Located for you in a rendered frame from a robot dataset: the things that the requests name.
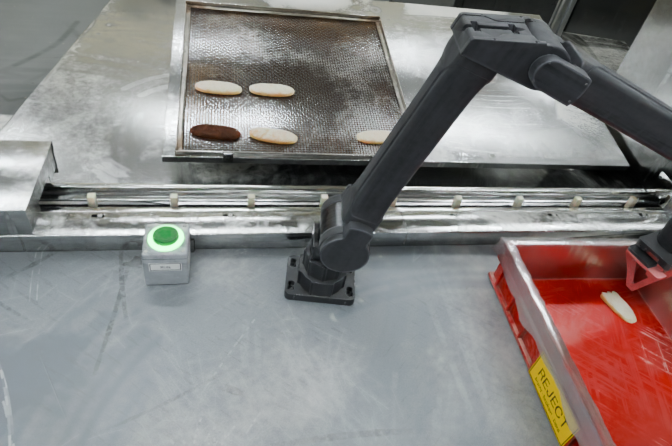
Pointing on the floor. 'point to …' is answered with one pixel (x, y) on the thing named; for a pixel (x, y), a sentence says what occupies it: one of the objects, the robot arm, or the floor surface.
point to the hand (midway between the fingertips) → (646, 279)
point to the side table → (260, 353)
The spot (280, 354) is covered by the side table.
